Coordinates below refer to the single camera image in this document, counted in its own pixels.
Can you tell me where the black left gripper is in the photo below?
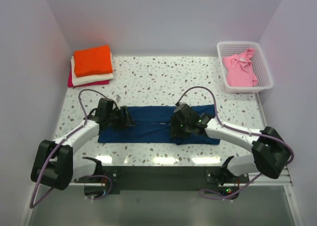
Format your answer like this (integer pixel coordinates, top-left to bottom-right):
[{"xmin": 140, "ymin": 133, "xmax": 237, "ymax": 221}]
[{"xmin": 106, "ymin": 106, "xmax": 135, "ymax": 131}]

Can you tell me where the navy blue printed t-shirt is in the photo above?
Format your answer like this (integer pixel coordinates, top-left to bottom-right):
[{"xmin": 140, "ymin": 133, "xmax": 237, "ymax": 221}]
[{"xmin": 98, "ymin": 106, "xmax": 220, "ymax": 145}]

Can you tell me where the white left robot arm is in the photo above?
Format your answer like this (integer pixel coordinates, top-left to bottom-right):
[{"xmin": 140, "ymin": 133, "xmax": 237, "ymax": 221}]
[{"xmin": 31, "ymin": 98, "xmax": 135, "ymax": 190}]

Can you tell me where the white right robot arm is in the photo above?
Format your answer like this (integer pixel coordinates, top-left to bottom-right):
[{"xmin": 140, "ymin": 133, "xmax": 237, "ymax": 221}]
[{"xmin": 171, "ymin": 104, "xmax": 294, "ymax": 184}]

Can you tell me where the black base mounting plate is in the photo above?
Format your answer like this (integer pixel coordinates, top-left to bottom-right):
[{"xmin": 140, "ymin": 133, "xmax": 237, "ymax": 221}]
[{"xmin": 74, "ymin": 159, "xmax": 249, "ymax": 197}]

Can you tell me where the folded cream t-shirt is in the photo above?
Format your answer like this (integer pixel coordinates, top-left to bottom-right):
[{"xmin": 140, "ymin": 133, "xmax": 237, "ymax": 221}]
[{"xmin": 70, "ymin": 57, "xmax": 114, "ymax": 86}]

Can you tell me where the folded orange t-shirt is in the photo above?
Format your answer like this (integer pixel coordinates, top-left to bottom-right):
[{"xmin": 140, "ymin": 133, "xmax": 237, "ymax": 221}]
[{"xmin": 73, "ymin": 45, "xmax": 113, "ymax": 77}]

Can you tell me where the folded magenta t-shirt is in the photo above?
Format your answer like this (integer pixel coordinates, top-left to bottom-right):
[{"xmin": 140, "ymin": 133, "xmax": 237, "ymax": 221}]
[{"xmin": 67, "ymin": 73, "xmax": 111, "ymax": 88}]

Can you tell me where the pink polo shirt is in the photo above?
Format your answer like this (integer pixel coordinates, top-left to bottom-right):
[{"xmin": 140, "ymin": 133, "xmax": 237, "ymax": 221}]
[{"xmin": 222, "ymin": 48, "xmax": 258, "ymax": 87}]

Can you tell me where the white plastic mesh basket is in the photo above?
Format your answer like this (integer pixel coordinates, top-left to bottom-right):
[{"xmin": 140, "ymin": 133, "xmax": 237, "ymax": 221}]
[{"xmin": 217, "ymin": 41, "xmax": 273, "ymax": 93}]

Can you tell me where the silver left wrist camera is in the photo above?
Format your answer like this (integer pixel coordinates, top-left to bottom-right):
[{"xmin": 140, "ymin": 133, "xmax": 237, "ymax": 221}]
[{"xmin": 115, "ymin": 95, "xmax": 121, "ymax": 103}]

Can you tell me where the aluminium extrusion rail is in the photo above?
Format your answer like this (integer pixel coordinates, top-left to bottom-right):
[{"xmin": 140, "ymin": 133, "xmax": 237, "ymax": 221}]
[{"xmin": 32, "ymin": 161, "xmax": 294, "ymax": 187}]

